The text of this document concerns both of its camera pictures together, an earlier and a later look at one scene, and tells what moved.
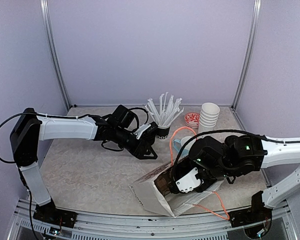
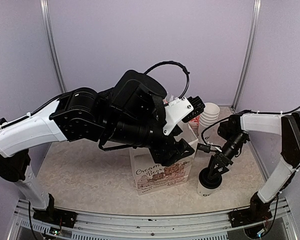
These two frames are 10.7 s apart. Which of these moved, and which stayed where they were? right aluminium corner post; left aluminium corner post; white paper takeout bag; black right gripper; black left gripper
Moved: white paper takeout bag; black right gripper; black left gripper
Stayed: left aluminium corner post; right aluminium corner post
